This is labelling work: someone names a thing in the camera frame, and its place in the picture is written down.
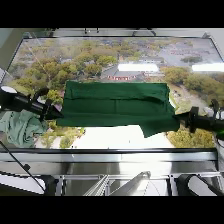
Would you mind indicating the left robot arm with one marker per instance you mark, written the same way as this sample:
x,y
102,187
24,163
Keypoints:
x,y
16,101

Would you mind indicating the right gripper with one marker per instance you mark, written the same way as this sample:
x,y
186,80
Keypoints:
x,y
190,120

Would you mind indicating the silver frame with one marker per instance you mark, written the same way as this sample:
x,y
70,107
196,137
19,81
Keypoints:
x,y
110,158

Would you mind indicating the dark green T-shirt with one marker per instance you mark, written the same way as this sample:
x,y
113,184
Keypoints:
x,y
116,105

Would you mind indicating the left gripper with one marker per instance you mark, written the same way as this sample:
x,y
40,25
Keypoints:
x,y
51,111

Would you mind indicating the pale green garment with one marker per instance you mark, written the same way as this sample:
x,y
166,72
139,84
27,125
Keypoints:
x,y
20,128

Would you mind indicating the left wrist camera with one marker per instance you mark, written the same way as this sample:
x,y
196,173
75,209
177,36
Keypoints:
x,y
40,94

